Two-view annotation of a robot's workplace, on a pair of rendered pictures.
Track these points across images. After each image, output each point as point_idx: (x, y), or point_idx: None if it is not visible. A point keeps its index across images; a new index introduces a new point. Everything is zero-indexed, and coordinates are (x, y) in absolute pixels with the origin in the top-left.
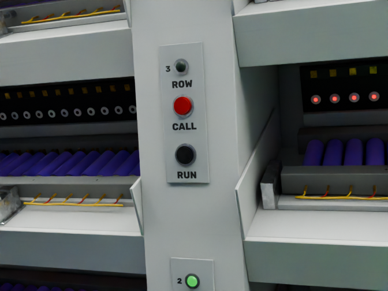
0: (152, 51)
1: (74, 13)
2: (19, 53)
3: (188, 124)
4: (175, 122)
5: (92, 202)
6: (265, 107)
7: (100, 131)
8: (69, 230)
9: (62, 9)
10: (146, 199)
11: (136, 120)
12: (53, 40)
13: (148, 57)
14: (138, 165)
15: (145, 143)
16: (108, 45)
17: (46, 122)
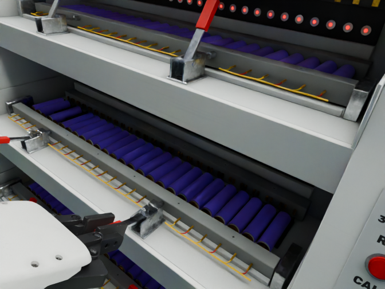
0: (369, 187)
1: (272, 78)
2: (210, 110)
3: (377, 288)
4: (360, 276)
5: (222, 253)
6: None
7: (240, 164)
8: (196, 284)
9: (261, 69)
10: None
11: (276, 171)
12: (252, 116)
13: (360, 191)
14: (271, 231)
15: (310, 270)
16: (313, 151)
17: (200, 136)
